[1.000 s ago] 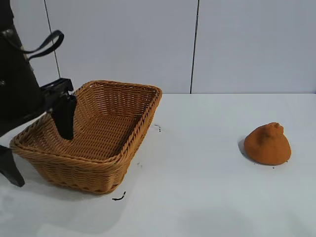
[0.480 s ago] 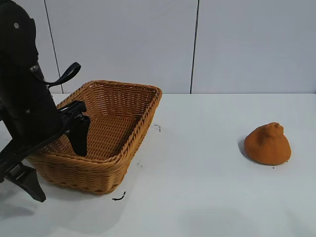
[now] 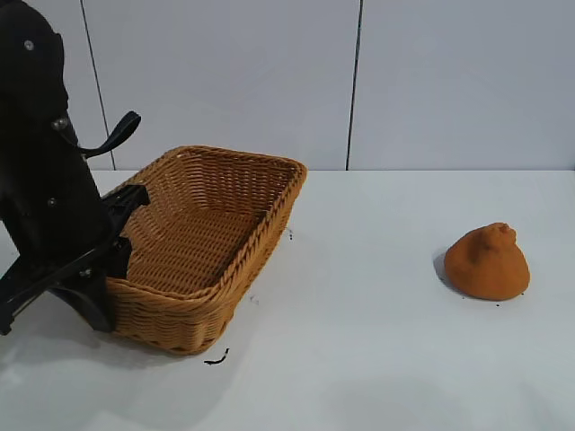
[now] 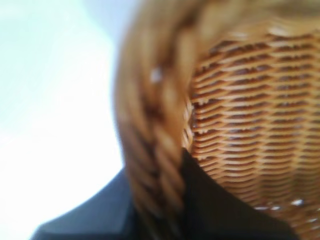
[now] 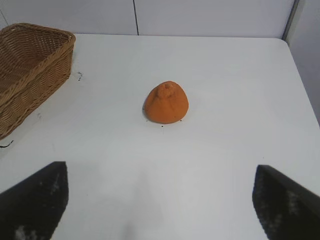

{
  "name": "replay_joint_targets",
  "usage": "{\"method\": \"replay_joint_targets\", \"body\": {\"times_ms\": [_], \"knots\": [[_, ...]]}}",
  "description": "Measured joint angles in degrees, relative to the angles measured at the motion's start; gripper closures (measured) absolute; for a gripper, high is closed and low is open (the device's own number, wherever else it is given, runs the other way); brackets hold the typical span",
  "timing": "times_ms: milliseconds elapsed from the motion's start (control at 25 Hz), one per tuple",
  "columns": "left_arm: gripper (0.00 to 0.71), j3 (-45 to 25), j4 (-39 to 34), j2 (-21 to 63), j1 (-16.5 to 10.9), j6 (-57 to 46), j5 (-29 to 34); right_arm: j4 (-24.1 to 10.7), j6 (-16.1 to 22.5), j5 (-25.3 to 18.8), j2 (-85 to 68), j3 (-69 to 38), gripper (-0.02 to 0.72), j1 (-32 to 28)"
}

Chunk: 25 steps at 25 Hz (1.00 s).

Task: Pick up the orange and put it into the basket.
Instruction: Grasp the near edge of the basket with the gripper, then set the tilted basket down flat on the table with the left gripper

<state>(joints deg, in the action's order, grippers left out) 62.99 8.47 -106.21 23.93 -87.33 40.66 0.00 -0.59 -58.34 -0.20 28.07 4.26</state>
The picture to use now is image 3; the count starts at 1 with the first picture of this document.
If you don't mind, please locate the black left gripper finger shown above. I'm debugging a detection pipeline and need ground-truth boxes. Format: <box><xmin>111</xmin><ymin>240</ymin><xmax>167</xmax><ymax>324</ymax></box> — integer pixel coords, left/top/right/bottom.
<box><xmin>54</xmin><ymin>274</ymin><xmax>116</xmax><ymax>334</ymax></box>
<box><xmin>106</xmin><ymin>236</ymin><xmax>134</xmax><ymax>279</ymax></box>

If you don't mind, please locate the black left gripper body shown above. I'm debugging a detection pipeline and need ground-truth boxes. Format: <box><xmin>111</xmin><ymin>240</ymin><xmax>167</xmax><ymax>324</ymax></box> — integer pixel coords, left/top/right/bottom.
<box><xmin>0</xmin><ymin>111</ymin><xmax>152</xmax><ymax>336</ymax></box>

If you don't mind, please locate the brown woven wicker basket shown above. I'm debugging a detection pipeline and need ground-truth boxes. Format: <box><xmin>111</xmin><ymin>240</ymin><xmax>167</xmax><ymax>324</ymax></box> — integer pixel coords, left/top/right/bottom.
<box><xmin>102</xmin><ymin>144</ymin><xmax>309</xmax><ymax>356</ymax></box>

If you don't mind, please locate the orange bread lump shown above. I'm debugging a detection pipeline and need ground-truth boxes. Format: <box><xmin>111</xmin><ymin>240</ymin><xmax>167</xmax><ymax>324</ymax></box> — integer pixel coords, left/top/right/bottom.
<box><xmin>443</xmin><ymin>222</ymin><xmax>531</xmax><ymax>302</ymax></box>

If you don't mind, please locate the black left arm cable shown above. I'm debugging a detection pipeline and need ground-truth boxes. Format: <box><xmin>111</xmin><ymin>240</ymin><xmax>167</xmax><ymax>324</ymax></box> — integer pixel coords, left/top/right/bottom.
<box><xmin>76</xmin><ymin>110</ymin><xmax>142</xmax><ymax>159</ymax></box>

